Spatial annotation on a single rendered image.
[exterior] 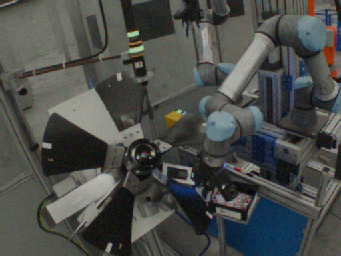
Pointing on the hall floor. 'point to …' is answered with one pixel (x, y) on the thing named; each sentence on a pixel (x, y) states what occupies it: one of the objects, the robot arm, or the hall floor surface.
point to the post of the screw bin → (222, 236)
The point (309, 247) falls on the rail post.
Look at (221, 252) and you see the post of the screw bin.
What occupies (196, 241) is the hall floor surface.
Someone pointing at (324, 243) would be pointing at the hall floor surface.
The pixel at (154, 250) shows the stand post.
